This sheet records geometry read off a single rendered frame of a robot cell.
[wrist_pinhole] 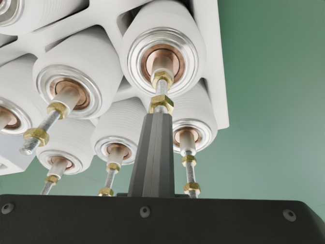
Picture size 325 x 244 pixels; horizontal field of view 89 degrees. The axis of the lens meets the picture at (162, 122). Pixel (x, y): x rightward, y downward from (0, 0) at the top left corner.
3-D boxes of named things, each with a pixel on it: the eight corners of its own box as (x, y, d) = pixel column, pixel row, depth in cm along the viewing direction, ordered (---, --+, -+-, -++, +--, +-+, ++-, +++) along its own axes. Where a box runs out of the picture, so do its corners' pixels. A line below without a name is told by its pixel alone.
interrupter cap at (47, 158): (30, 151, 29) (27, 155, 29) (66, 144, 28) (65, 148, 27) (59, 173, 34) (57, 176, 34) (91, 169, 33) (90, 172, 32)
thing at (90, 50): (128, 73, 38) (106, 129, 25) (84, 59, 36) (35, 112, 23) (137, 29, 32) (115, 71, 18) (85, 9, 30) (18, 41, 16)
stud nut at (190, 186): (201, 182, 19) (202, 190, 18) (198, 189, 20) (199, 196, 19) (184, 181, 19) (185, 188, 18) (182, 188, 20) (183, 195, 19)
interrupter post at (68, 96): (81, 102, 22) (71, 119, 19) (62, 97, 21) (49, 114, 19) (82, 87, 20) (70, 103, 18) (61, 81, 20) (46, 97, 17)
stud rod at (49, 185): (61, 170, 30) (36, 216, 24) (59, 172, 30) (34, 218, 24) (55, 167, 29) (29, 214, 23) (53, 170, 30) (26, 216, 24)
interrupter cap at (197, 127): (215, 145, 27) (216, 148, 26) (170, 154, 29) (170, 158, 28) (206, 110, 22) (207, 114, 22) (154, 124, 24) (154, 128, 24)
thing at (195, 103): (204, 90, 40) (223, 149, 27) (167, 100, 43) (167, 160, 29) (196, 52, 34) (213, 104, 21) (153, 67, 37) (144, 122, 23)
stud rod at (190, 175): (192, 146, 23) (199, 203, 18) (190, 151, 24) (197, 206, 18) (184, 146, 23) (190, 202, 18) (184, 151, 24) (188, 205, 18)
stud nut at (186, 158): (197, 155, 22) (198, 160, 21) (194, 162, 23) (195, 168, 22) (182, 154, 22) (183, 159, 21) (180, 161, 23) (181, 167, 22)
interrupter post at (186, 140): (196, 138, 26) (199, 156, 23) (181, 142, 26) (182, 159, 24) (192, 128, 24) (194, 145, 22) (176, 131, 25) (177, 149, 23)
